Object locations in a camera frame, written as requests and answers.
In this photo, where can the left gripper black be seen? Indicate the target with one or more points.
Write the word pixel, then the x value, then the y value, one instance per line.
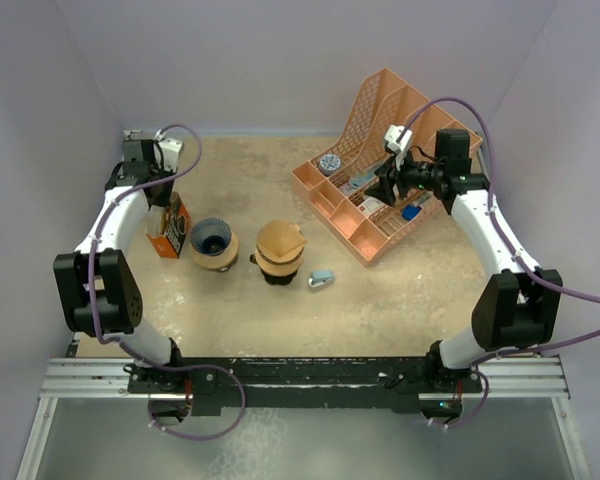
pixel 164 199

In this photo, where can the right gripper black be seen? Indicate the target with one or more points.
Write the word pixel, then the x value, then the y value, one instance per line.
pixel 384 189

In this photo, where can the orange coffee filter bag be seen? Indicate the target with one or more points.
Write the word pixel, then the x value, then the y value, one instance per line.
pixel 167 227

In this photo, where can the blue ribbed dripper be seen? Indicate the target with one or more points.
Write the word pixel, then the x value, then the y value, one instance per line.
pixel 210 236

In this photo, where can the brown paper coffee filter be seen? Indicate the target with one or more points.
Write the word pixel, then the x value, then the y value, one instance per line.
pixel 280 242

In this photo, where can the wooden ring dripper stand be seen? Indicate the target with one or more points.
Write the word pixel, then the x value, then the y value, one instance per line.
pixel 277 268

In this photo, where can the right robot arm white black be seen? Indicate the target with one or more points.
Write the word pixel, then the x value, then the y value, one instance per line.
pixel 518 306

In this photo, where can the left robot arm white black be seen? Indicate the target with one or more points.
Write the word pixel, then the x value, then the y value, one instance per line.
pixel 98 293

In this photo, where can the light blue scissors pack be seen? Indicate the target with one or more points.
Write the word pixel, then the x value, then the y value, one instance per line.
pixel 362 178

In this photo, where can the white stapler box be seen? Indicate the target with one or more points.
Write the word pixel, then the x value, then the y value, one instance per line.
pixel 370 205

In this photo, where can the blue stamp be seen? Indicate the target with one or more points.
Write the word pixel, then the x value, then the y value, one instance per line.
pixel 410 212

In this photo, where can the peach plastic desk organizer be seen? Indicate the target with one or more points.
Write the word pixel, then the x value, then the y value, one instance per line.
pixel 383 99

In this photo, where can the small blue stapler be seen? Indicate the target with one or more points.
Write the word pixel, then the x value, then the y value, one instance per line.
pixel 320 278

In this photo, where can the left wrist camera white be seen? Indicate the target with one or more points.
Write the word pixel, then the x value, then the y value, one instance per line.
pixel 168 152

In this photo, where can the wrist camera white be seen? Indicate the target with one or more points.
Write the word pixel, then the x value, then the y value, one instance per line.
pixel 168 152
pixel 396 142

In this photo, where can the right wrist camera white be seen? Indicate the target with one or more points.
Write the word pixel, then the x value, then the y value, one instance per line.
pixel 396 142

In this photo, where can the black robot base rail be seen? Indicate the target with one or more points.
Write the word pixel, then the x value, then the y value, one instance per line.
pixel 399 384

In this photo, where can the aluminium frame rail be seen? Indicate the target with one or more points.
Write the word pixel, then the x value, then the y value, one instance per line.
pixel 90 427

